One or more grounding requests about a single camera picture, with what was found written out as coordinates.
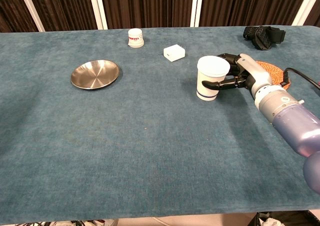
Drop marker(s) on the round stainless steel plate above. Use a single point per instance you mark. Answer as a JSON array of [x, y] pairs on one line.
[[95, 74]]

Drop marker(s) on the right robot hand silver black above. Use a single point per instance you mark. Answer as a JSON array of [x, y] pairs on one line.
[[252, 70]]

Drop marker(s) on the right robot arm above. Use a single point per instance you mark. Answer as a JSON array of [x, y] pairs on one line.
[[287, 115]]

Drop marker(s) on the white paper cup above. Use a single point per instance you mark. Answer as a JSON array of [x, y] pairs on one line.
[[212, 68]]

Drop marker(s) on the white power adapter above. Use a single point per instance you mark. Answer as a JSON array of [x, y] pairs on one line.
[[173, 52]]

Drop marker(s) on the black plastic bag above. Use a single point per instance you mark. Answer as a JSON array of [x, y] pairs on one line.
[[295, 218]]

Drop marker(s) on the blue table cloth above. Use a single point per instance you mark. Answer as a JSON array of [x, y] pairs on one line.
[[150, 135]]

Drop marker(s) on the white jar with red label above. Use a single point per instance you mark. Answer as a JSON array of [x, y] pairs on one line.
[[135, 38]]

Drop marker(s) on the round orange woven coaster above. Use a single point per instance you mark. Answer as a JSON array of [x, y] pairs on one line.
[[275, 70]]

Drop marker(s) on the white partition frame post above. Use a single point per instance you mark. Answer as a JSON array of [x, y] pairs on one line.
[[197, 8], [31, 9], [98, 8], [303, 8]]

